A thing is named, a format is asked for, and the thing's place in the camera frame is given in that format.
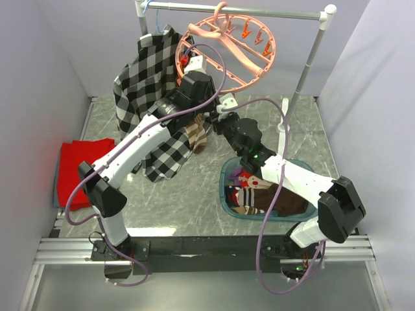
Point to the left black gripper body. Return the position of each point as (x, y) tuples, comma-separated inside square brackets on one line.
[(211, 106)]

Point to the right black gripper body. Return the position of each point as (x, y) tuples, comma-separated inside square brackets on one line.
[(225, 126)]

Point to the brown striped sock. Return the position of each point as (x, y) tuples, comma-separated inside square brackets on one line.
[(200, 117)]

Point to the pink round clip hanger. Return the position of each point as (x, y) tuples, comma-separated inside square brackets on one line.
[(244, 40)]

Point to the beige striped sock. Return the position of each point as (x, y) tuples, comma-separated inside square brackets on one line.
[(195, 135)]

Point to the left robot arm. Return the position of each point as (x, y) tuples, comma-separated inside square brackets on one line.
[(102, 180)]

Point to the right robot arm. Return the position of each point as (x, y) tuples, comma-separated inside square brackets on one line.
[(339, 206)]

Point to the purple striped sock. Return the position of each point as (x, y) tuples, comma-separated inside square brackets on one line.
[(238, 173)]

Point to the cream white sock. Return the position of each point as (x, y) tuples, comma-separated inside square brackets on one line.
[(250, 181)]

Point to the black white checkered shirt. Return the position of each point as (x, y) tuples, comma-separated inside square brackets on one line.
[(144, 80)]

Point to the navy red sock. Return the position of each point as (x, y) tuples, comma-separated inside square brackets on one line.
[(237, 196)]

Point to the teal plastic basket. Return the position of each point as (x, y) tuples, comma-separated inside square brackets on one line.
[(289, 207)]

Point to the metal clothes rack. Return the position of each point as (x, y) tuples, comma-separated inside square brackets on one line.
[(324, 18)]

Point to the black base beam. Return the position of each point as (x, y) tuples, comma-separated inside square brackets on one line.
[(215, 253)]

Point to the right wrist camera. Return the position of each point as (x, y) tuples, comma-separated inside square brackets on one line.
[(227, 103)]

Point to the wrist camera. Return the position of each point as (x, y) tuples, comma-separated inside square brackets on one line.
[(196, 63), (227, 103)]

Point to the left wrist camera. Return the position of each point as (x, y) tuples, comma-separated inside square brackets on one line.
[(196, 63)]

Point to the blue wire hanger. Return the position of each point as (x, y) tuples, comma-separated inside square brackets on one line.
[(157, 23)]

